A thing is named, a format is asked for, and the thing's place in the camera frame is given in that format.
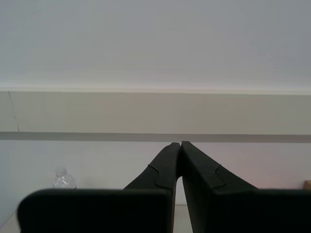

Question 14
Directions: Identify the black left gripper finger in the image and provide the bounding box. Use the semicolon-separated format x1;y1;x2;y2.
181;140;311;233
17;142;181;233

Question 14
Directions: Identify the clear plastic water bottle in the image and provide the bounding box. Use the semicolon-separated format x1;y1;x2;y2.
52;166;78;190

